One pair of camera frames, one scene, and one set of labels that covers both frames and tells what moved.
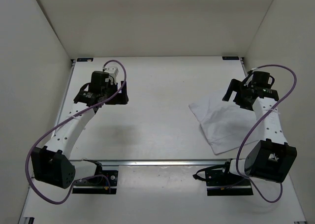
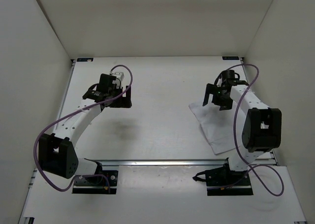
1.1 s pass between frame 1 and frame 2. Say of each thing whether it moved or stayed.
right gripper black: moved
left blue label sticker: stayed
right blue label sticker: stayed
